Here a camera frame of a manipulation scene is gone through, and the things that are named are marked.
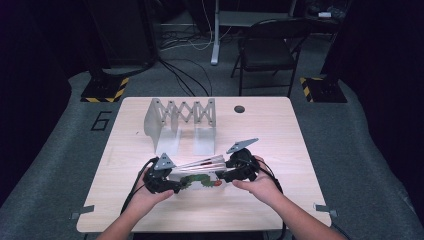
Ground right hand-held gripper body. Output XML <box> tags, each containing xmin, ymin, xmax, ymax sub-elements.
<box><xmin>223</xmin><ymin>137</ymin><xmax>261</xmax><ymax>183</ymax></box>

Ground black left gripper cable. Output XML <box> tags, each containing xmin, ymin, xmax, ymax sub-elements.
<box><xmin>119</xmin><ymin>156</ymin><xmax>160</xmax><ymax>215</ymax></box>

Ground person's left hand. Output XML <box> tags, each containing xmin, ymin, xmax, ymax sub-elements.
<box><xmin>127</xmin><ymin>175</ymin><xmax>176</xmax><ymax>216</ymax></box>

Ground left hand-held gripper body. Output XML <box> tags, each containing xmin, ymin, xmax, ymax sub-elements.
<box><xmin>142</xmin><ymin>152</ymin><xmax>183</xmax><ymax>195</ymax></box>

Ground white floor cables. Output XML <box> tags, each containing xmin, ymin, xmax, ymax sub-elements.
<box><xmin>159</xmin><ymin>0</ymin><xmax>234</xmax><ymax>53</ymax></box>

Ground person's right hand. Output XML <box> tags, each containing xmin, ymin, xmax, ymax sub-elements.
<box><xmin>231</xmin><ymin>155</ymin><xmax>285</xmax><ymax>208</ymax></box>

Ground caterpillar picture book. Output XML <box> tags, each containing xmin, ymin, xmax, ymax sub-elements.
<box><xmin>167</xmin><ymin>153</ymin><xmax>235</xmax><ymax>192</ymax></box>

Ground striped black stand base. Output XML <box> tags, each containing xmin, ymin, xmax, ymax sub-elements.
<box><xmin>298</xmin><ymin>76</ymin><xmax>349</xmax><ymax>104</ymax></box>
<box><xmin>80</xmin><ymin>75</ymin><xmax>130</xmax><ymax>104</ymax></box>

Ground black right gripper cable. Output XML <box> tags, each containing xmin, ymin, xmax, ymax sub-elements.
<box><xmin>246</xmin><ymin>159</ymin><xmax>288</xmax><ymax>240</ymax></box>

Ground grey table edge bracket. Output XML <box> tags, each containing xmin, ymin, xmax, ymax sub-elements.
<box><xmin>312</xmin><ymin>202</ymin><xmax>339</xmax><ymax>219</ymax></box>
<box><xmin>68</xmin><ymin>204</ymin><xmax>96</xmax><ymax>221</ymax></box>

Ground black folding chair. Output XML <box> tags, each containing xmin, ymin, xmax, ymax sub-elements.
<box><xmin>230</xmin><ymin>17</ymin><xmax>313</xmax><ymax>98</ymax></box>

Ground black floor cables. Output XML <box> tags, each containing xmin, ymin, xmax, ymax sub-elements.
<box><xmin>158</xmin><ymin>58</ymin><xmax>214</xmax><ymax>98</ymax></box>

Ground grey expandable metal book rack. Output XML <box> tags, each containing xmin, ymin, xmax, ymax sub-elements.
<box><xmin>143</xmin><ymin>97</ymin><xmax>217</xmax><ymax>157</ymax></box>

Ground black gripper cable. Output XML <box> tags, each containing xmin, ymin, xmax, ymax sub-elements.
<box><xmin>246</xmin><ymin>159</ymin><xmax>288</xmax><ymax>240</ymax></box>
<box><xmin>119</xmin><ymin>156</ymin><xmax>160</xmax><ymax>215</ymax></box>

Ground grey desk top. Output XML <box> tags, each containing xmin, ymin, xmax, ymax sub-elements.
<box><xmin>218</xmin><ymin>11</ymin><xmax>295</xmax><ymax>28</ymax></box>

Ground white desk leg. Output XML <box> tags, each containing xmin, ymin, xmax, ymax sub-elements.
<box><xmin>210</xmin><ymin>0</ymin><xmax>222</xmax><ymax>66</ymax></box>

